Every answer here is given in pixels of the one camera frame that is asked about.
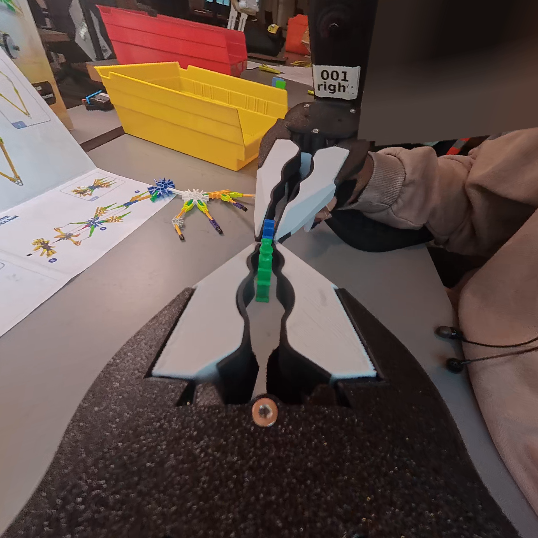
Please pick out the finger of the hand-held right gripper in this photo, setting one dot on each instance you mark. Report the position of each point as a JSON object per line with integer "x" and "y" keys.
{"x": 319, "y": 180}
{"x": 269, "y": 168}

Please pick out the yellow plastic bin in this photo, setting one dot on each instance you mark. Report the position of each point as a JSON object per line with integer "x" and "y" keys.
{"x": 168, "y": 117}

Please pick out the person's right hand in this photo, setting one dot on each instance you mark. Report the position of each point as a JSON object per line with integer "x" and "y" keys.
{"x": 363, "y": 180}

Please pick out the small green blue block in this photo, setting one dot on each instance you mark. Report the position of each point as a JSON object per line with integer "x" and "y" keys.
{"x": 278, "y": 83}

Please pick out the green and blue toy assembly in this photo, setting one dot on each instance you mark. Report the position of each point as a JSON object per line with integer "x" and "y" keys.
{"x": 264, "y": 269}

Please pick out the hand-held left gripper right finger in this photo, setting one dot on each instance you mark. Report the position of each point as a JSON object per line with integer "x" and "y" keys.
{"x": 332, "y": 332}

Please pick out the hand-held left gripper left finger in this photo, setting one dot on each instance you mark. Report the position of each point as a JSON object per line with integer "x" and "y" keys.
{"x": 201, "y": 332}

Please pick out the small black device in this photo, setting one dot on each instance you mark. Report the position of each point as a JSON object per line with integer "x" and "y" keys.
{"x": 98, "y": 101}

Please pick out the black printed cardboard box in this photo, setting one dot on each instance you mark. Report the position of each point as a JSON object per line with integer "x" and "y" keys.
{"x": 88, "y": 33}

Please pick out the white toy instruction sheet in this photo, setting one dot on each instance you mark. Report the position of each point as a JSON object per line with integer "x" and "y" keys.
{"x": 42, "y": 176}

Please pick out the person's beige sweatshirt torso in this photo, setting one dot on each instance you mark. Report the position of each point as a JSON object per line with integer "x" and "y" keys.
{"x": 504, "y": 399}

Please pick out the orange plastic object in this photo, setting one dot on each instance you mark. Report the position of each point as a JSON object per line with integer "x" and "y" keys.
{"x": 297, "y": 33}

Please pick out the stack of red plastic bins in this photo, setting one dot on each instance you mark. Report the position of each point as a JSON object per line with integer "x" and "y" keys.
{"x": 168, "y": 38}

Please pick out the yellow toy set box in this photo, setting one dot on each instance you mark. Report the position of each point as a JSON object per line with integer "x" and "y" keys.
{"x": 38, "y": 50}

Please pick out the person's right forearm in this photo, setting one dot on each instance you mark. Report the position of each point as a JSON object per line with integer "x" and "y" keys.
{"x": 441, "y": 189}

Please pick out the grey desk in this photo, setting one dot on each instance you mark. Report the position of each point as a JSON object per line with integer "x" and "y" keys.
{"x": 105, "y": 315}

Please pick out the multicoloured toy hand assembly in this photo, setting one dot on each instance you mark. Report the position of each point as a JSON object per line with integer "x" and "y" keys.
{"x": 194, "y": 195}

